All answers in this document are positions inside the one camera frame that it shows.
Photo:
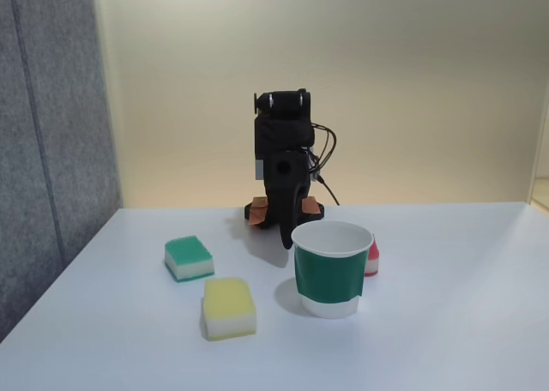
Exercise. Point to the green and white sponge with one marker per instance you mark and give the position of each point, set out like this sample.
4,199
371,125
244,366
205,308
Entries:
186,251

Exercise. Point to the grey felt partition panel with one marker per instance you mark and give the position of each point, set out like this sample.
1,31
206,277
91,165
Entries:
51,151

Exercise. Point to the red and white sponge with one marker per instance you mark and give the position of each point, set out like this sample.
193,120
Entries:
373,262

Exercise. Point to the orange tape piece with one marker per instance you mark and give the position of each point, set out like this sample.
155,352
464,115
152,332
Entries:
311,206
258,211

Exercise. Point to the yellow and white sponge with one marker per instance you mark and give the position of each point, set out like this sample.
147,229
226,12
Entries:
227,303

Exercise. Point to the white paper cup green band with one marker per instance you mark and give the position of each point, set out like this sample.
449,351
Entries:
328,275

